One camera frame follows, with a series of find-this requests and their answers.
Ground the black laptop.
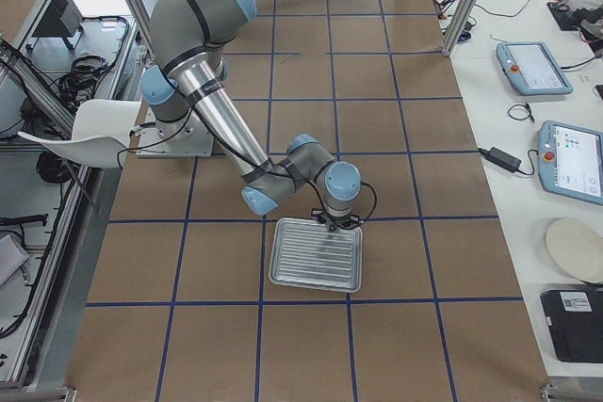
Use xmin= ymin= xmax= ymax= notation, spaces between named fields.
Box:
xmin=540 ymin=290 xmax=602 ymax=363

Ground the ribbed metal tray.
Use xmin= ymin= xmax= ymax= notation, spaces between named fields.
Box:
xmin=269 ymin=217 xmax=363 ymax=293

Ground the blue teach pendant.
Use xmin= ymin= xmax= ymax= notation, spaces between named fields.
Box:
xmin=538 ymin=121 xmax=602 ymax=205
xmin=496 ymin=41 xmax=574 ymax=96

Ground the aluminium frame post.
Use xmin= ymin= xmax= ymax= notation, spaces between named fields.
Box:
xmin=440 ymin=0 xmax=497 ymax=57

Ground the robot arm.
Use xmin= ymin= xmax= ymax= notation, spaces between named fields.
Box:
xmin=150 ymin=0 xmax=363 ymax=230

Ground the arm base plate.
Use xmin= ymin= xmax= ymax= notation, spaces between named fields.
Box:
xmin=136 ymin=110 xmax=214 ymax=158

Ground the black power adapter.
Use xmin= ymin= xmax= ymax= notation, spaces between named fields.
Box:
xmin=478 ymin=147 xmax=521 ymax=173

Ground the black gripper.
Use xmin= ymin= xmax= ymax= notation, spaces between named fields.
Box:
xmin=311 ymin=208 xmax=363 ymax=233

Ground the white plastic chair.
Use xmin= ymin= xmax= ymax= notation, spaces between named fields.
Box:
xmin=18 ymin=99 xmax=141 ymax=169

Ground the white round plate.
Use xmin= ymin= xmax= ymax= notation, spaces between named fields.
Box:
xmin=546 ymin=218 xmax=602 ymax=285

